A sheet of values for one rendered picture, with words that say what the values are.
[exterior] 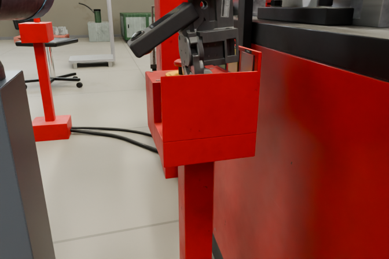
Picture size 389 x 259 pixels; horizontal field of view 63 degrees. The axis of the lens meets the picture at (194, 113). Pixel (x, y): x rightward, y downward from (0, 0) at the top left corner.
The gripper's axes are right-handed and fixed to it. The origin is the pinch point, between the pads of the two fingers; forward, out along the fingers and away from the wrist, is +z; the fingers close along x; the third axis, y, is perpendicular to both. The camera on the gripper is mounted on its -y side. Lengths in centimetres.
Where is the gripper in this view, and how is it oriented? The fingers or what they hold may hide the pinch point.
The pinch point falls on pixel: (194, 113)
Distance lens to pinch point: 55.3
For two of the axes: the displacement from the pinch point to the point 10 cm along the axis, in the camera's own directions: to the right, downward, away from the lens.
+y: 9.6, -1.7, 2.2
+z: 0.8, 9.4, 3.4
